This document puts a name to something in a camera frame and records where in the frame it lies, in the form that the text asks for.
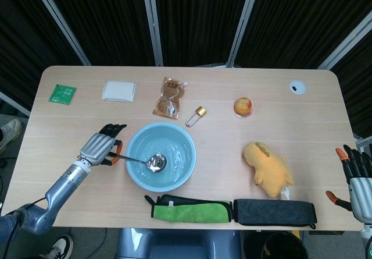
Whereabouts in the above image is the metal ladle spoon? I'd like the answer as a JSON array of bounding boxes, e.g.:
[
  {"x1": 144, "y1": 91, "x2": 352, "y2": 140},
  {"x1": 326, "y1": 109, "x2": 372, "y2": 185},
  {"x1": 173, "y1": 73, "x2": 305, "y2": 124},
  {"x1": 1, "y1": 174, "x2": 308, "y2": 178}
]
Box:
[{"x1": 108, "y1": 151, "x2": 168, "y2": 173}]

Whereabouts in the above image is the brass padlock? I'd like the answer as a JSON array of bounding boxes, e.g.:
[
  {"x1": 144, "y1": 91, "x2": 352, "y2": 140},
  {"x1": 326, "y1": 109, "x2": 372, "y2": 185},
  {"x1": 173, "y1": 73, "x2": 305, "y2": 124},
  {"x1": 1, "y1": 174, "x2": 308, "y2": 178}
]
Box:
[{"x1": 185, "y1": 105, "x2": 208, "y2": 127}]

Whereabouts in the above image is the white cable grommet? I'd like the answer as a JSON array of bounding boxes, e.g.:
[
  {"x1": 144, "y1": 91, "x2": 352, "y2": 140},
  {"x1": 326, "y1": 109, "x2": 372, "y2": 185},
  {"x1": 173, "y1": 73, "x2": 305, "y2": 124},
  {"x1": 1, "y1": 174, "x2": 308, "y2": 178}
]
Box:
[{"x1": 289, "y1": 79, "x2": 307, "y2": 95}]

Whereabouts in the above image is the black and white sneaker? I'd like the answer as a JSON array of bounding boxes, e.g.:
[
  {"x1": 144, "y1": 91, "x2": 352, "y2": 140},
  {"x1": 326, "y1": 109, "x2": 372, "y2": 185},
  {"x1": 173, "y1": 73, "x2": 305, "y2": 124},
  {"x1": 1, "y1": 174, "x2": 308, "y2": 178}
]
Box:
[{"x1": 38, "y1": 235, "x2": 74, "y2": 259}]

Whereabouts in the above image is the yellow plush dinosaur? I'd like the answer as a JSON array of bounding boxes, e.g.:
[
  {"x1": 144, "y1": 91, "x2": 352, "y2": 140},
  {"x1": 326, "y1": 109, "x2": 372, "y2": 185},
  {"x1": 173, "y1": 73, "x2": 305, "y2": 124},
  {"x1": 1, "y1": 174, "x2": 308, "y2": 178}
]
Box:
[{"x1": 243, "y1": 141, "x2": 294, "y2": 200}]

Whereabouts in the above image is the beige sneaker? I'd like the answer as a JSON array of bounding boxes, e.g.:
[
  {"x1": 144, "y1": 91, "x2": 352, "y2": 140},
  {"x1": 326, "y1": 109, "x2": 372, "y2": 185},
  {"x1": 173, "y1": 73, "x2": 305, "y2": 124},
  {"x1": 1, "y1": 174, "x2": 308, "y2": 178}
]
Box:
[{"x1": 0, "y1": 118, "x2": 23, "y2": 152}]

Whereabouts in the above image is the black trash bin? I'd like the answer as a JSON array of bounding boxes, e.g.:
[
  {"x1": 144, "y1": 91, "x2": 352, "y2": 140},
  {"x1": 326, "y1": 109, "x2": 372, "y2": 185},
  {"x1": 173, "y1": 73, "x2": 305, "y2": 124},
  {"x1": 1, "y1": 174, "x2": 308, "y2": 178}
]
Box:
[{"x1": 261, "y1": 231, "x2": 309, "y2": 259}]

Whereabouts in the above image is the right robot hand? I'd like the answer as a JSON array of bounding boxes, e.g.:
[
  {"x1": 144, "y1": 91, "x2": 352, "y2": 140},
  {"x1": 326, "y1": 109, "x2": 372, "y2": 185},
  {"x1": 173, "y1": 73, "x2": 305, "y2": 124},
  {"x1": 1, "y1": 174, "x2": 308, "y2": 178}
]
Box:
[{"x1": 325, "y1": 144, "x2": 372, "y2": 223}]

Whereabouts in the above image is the brown sauce pouch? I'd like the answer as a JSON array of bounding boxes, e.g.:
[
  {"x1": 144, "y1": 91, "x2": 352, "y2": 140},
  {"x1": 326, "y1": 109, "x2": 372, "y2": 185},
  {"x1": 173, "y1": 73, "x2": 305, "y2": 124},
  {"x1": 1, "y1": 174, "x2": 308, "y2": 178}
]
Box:
[{"x1": 152, "y1": 76, "x2": 189, "y2": 119}]

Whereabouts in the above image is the dark grey towel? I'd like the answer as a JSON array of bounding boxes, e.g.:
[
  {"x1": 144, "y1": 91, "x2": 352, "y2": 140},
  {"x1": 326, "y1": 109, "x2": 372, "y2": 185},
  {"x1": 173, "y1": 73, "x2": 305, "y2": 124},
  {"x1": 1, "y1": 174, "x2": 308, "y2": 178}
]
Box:
[{"x1": 233, "y1": 198, "x2": 318, "y2": 230}]

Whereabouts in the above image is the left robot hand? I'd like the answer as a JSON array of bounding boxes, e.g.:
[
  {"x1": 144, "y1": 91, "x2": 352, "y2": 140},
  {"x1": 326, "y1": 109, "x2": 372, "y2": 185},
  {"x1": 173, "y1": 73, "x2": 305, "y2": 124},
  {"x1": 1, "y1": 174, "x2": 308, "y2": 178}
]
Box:
[{"x1": 78, "y1": 123, "x2": 128, "y2": 167}]

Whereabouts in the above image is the orange jelly cup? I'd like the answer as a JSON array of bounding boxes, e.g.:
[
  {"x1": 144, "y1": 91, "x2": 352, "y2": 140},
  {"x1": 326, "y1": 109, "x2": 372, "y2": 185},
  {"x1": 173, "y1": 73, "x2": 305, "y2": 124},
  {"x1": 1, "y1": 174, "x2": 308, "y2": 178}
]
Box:
[{"x1": 233, "y1": 97, "x2": 253, "y2": 118}]

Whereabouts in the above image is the green towel black trim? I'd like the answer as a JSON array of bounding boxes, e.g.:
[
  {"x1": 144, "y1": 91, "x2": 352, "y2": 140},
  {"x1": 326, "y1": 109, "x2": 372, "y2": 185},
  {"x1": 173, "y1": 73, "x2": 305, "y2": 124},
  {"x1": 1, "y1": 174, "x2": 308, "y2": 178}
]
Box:
[{"x1": 144, "y1": 194, "x2": 235, "y2": 223}]

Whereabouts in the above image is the grey partition post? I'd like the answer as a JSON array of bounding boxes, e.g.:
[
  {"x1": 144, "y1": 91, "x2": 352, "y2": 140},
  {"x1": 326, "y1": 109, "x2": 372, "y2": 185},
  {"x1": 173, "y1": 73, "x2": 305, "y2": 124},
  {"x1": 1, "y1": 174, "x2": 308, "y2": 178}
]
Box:
[
  {"x1": 28, "y1": 0, "x2": 91, "y2": 66},
  {"x1": 141, "y1": 0, "x2": 164, "y2": 67},
  {"x1": 226, "y1": 0, "x2": 263, "y2": 68},
  {"x1": 317, "y1": 16, "x2": 372, "y2": 70},
  {"x1": 0, "y1": 91, "x2": 30, "y2": 116}
]

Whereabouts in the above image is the green sachet packet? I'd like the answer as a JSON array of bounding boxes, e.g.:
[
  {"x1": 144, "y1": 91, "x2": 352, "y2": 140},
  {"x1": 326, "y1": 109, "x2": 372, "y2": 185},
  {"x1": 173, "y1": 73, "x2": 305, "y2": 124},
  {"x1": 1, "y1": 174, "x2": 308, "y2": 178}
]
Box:
[{"x1": 48, "y1": 83, "x2": 78, "y2": 105}]

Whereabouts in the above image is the dark curtain panel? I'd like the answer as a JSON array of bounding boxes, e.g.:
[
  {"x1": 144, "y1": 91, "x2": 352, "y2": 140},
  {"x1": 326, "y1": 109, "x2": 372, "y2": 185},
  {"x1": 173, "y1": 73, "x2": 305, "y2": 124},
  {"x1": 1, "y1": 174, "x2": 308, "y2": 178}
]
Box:
[
  {"x1": 0, "y1": 0, "x2": 85, "y2": 111},
  {"x1": 40, "y1": 0, "x2": 156, "y2": 67},
  {"x1": 234, "y1": 0, "x2": 372, "y2": 68},
  {"x1": 151, "y1": 0, "x2": 251, "y2": 67},
  {"x1": 331, "y1": 29, "x2": 372, "y2": 139}
]

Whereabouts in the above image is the blue jeans leg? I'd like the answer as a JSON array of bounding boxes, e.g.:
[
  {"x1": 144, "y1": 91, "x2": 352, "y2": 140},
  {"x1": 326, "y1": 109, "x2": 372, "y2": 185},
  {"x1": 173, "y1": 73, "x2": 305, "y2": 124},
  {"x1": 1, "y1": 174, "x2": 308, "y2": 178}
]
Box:
[{"x1": 0, "y1": 211, "x2": 28, "y2": 259}]

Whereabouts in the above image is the light blue bowl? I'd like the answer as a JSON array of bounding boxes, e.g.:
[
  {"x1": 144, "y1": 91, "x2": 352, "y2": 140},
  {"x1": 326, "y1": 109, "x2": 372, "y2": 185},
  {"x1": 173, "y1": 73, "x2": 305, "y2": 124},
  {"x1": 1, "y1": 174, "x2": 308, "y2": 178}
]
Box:
[{"x1": 125, "y1": 122, "x2": 197, "y2": 193}]

